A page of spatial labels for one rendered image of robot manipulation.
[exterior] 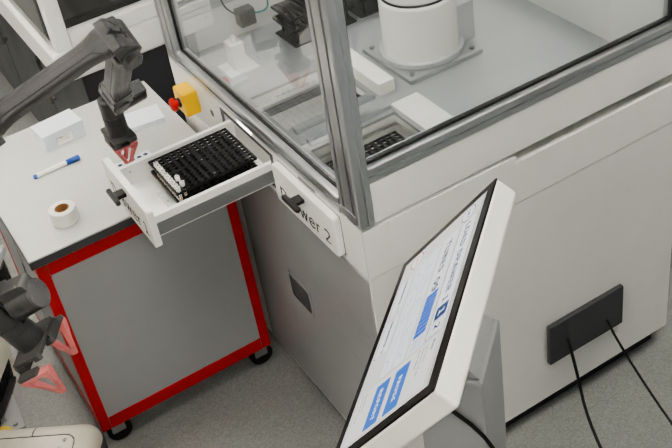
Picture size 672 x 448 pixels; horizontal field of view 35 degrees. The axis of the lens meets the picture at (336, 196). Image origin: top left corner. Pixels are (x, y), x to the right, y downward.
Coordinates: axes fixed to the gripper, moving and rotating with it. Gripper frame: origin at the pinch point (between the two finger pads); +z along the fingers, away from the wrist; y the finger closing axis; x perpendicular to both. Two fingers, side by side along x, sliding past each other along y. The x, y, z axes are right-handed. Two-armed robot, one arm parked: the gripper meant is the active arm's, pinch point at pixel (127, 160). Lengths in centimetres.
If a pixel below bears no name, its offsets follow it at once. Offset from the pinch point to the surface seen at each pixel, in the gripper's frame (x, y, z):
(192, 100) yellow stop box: -23.0, 2.9, -7.0
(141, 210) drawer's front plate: 9.5, -37.1, -10.2
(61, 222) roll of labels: 23.2, -8.4, 3.7
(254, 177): -19.2, -39.0, -6.0
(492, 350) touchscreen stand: -19, -132, -20
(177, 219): 2.3, -38.8, -4.5
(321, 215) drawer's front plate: -22, -67, -10
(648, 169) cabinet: -108, -83, 13
